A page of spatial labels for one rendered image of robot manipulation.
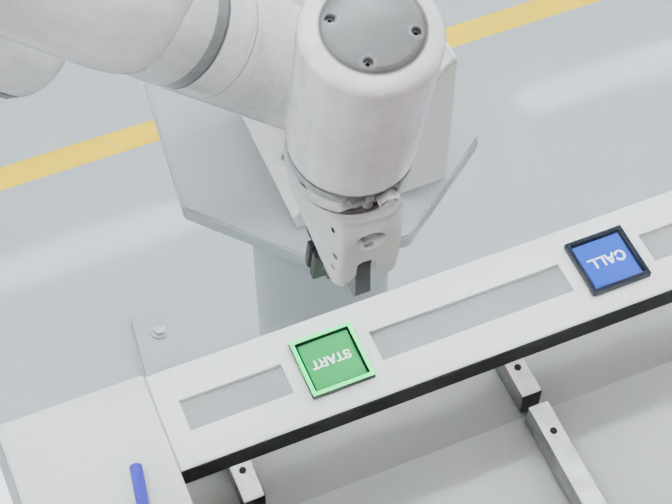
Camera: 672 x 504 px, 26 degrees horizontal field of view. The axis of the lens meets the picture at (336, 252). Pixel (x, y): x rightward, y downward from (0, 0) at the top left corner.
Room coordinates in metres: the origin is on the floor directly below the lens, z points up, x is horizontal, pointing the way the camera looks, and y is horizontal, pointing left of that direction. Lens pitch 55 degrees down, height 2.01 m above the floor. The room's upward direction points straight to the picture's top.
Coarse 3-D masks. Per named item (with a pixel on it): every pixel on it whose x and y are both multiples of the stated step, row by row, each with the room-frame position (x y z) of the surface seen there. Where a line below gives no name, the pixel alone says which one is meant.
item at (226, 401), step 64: (512, 256) 0.72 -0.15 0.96; (320, 320) 0.66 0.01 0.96; (384, 320) 0.66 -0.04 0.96; (448, 320) 0.66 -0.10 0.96; (512, 320) 0.66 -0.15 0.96; (576, 320) 0.66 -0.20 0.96; (192, 384) 0.59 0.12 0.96; (256, 384) 0.60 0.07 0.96; (384, 384) 0.59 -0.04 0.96; (192, 448) 0.54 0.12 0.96
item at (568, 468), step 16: (528, 416) 0.63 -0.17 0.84; (544, 416) 0.62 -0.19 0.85; (544, 432) 0.61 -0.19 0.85; (560, 432) 0.61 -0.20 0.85; (544, 448) 0.60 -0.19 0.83; (560, 448) 0.59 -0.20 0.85; (560, 464) 0.58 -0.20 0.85; (576, 464) 0.58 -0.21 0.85; (560, 480) 0.57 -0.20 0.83; (576, 480) 0.56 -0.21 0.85; (592, 480) 0.56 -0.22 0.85; (576, 496) 0.55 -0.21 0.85; (592, 496) 0.54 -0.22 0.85
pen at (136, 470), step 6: (132, 468) 0.51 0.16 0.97; (138, 468) 0.51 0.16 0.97; (132, 474) 0.51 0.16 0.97; (138, 474) 0.51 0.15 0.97; (132, 480) 0.50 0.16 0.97; (138, 480) 0.50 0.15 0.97; (144, 480) 0.50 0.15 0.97; (138, 486) 0.49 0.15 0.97; (144, 486) 0.50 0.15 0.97; (138, 492) 0.49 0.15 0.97; (144, 492) 0.49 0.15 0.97; (138, 498) 0.48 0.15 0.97; (144, 498) 0.48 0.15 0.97
